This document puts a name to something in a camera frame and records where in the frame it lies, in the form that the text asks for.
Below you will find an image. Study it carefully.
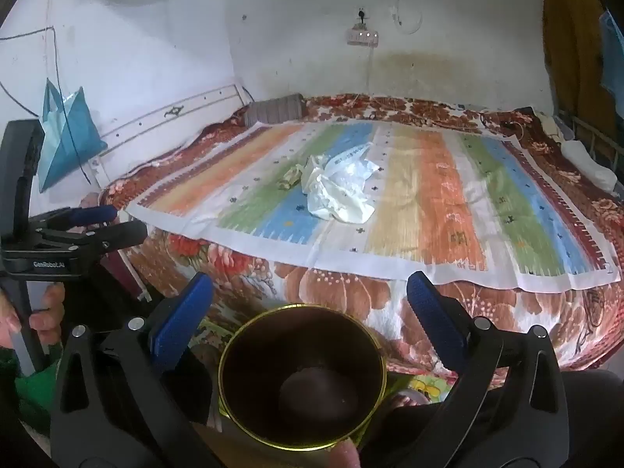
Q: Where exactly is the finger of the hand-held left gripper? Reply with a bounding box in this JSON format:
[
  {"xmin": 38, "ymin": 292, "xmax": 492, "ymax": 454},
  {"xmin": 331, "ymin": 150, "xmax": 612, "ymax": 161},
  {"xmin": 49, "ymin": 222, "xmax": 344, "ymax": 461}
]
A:
[
  {"xmin": 34, "ymin": 205, "xmax": 119, "ymax": 232},
  {"xmin": 36, "ymin": 221, "xmax": 148, "ymax": 257}
]

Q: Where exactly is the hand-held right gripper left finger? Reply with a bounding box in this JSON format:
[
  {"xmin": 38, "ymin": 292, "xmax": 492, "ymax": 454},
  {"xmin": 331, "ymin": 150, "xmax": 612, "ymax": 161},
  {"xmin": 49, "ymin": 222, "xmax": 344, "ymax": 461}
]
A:
[{"xmin": 50, "ymin": 271, "xmax": 230, "ymax": 468}]

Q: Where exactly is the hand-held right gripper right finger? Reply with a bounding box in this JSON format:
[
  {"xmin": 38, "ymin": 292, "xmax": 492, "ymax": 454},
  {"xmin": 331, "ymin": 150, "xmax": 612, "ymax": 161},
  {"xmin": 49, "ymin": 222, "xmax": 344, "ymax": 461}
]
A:
[{"xmin": 406, "ymin": 270, "xmax": 571, "ymax": 468}]

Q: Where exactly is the gold metal bin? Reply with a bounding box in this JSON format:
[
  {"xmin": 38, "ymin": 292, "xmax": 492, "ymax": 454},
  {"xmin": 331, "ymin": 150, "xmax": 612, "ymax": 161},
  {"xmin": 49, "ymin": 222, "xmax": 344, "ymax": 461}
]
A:
[{"xmin": 218, "ymin": 303, "xmax": 388, "ymax": 450}]

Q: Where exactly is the white plastic bag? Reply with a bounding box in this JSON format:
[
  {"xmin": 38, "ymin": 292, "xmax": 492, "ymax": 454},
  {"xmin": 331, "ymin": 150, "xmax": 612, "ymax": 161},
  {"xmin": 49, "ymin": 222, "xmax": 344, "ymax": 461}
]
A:
[{"xmin": 301, "ymin": 142, "xmax": 382, "ymax": 223}]

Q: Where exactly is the green wrapper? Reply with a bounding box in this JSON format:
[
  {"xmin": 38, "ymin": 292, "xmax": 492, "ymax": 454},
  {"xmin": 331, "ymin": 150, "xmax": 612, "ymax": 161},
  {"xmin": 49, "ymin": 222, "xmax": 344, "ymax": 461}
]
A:
[{"xmin": 277, "ymin": 165, "xmax": 305, "ymax": 190}]

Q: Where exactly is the person's green-sleeved left forearm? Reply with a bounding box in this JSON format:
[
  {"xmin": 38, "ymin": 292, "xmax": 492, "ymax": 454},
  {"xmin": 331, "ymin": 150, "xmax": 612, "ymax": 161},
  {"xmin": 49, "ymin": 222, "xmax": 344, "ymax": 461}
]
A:
[{"xmin": 0, "ymin": 344, "xmax": 65, "ymax": 432}]

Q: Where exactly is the person's left hand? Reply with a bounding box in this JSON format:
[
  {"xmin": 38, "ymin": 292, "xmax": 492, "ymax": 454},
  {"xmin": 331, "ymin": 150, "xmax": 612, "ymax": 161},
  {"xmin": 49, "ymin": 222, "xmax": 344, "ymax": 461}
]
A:
[{"xmin": 0, "ymin": 283, "xmax": 66, "ymax": 349}]

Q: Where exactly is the blue paper bag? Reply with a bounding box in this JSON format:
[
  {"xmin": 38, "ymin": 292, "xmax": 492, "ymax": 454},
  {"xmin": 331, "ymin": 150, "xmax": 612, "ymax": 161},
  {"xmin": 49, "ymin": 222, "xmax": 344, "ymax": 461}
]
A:
[{"xmin": 38, "ymin": 78, "xmax": 108, "ymax": 193}]

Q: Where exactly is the floral brown blanket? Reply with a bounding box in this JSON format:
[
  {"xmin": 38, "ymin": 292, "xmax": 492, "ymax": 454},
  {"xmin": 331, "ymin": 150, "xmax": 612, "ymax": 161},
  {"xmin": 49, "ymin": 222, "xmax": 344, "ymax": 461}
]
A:
[{"xmin": 80, "ymin": 92, "xmax": 624, "ymax": 371}]

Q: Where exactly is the striped colourful mat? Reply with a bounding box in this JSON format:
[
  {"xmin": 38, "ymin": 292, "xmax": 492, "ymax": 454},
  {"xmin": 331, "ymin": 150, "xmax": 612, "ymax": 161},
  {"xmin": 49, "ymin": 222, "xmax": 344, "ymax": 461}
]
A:
[{"xmin": 126, "ymin": 119, "xmax": 622, "ymax": 293}]

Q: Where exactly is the white bed headboard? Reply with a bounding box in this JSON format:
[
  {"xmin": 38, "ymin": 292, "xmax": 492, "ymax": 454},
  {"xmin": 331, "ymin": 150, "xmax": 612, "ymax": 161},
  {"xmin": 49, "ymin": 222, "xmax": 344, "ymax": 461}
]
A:
[{"xmin": 90, "ymin": 84, "xmax": 245, "ymax": 188}]

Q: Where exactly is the grey striped pillow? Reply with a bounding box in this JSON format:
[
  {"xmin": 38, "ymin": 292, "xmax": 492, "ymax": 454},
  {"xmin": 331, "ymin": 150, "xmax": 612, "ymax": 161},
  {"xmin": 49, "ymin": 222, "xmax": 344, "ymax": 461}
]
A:
[{"xmin": 243, "ymin": 94, "xmax": 307, "ymax": 125}]

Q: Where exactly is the white cloth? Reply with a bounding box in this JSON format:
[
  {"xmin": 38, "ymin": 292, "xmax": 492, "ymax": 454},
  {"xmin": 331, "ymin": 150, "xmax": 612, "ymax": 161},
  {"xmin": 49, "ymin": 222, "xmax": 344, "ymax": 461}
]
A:
[{"xmin": 560, "ymin": 139, "xmax": 617, "ymax": 191}]

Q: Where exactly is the white power strip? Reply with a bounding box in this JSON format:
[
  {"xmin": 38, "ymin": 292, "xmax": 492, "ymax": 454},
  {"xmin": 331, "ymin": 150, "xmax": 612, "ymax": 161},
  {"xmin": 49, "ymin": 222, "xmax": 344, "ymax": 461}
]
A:
[{"xmin": 345, "ymin": 29, "xmax": 381, "ymax": 46}]

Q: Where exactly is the brown curtain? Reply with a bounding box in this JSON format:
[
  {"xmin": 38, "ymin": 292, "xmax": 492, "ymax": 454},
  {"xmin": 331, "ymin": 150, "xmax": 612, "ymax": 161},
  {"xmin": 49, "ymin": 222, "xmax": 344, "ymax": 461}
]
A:
[{"xmin": 543, "ymin": 0, "xmax": 617, "ymax": 122}]

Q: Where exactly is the light blue cloth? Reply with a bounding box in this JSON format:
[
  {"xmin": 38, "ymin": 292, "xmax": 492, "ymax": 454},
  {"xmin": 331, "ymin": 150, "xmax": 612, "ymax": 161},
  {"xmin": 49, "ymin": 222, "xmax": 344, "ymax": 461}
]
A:
[{"xmin": 599, "ymin": 10, "xmax": 624, "ymax": 108}]

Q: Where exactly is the dark wall cable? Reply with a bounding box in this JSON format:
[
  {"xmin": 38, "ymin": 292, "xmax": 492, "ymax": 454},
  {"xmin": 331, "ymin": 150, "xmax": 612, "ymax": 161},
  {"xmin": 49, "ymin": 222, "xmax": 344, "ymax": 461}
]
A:
[{"xmin": 0, "ymin": 24, "xmax": 93, "ymax": 186}]

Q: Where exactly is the black cable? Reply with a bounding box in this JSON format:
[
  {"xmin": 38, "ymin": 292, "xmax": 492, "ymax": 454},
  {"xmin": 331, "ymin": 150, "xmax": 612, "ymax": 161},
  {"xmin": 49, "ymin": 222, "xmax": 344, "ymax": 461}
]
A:
[{"xmin": 480, "ymin": 111, "xmax": 539, "ymax": 135}]

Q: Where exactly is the metal bed frame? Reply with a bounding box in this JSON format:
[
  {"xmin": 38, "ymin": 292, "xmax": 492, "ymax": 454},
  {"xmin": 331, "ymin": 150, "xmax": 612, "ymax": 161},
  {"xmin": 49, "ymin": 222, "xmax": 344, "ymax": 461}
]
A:
[{"xmin": 556, "ymin": 110, "xmax": 624, "ymax": 167}]

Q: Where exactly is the white looped cable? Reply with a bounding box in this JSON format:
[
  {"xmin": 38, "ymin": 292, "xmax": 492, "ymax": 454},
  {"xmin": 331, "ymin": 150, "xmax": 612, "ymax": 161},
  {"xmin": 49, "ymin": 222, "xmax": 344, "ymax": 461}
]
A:
[{"xmin": 390, "ymin": 0, "xmax": 424, "ymax": 35}]

